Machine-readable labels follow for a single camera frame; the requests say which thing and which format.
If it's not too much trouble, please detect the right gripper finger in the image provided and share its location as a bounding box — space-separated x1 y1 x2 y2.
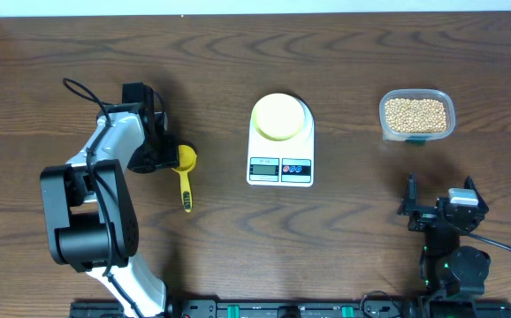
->
464 177 489 210
397 173 417 216

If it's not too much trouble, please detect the yellow plastic measuring scoop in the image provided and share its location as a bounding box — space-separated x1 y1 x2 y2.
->
172 145 197 213

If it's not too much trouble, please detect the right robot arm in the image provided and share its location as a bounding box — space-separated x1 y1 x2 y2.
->
397 174 491 299

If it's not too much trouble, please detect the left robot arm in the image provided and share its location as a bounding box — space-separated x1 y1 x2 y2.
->
40 102 179 317

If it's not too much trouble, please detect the pale yellow plastic bowl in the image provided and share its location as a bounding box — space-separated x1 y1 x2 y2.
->
251 93 305 141

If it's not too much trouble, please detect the white digital kitchen scale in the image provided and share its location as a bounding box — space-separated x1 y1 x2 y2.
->
246 96 315 187

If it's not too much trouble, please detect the clear plastic container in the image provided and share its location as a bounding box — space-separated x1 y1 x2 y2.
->
379 88 456 142

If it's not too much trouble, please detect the pile of soybeans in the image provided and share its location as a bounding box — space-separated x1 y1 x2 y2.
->
385 98 447 133

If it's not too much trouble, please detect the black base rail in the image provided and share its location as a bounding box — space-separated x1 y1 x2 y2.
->
69 298 511 318

